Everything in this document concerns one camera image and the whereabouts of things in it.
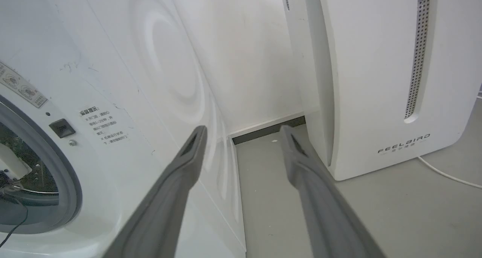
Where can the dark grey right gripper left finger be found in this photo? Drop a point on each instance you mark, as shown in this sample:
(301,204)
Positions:
(162,209)

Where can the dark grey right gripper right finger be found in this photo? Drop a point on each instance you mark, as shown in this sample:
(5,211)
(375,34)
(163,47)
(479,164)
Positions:
(324,209)

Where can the white front-load washing machine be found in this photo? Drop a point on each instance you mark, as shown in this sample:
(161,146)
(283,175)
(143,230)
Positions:
(113,99)

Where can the white Feelbird air purifier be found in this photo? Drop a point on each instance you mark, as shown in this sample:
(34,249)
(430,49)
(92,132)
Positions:
(376,81)

